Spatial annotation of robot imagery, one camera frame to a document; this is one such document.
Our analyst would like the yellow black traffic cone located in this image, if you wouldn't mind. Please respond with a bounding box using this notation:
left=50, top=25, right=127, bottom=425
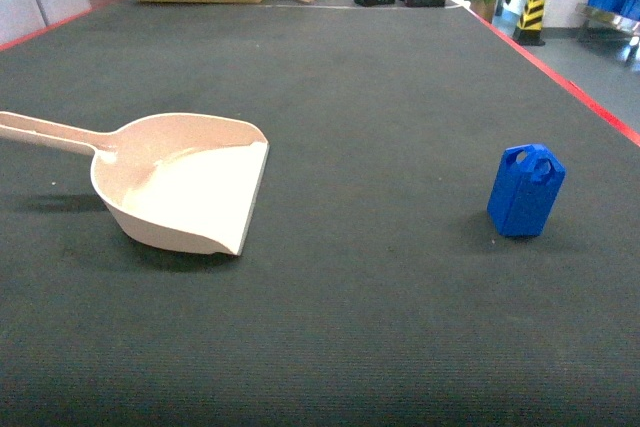
left=512, top=0, right=545, bottom=46

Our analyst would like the blue plastic part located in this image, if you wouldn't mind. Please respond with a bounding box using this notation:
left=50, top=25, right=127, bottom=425
left=487, top=144, right=566, bottom=237

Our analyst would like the beige plastic dustpan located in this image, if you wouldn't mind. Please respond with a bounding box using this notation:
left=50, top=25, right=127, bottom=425
left=1, top=112, right=269, bottom=256

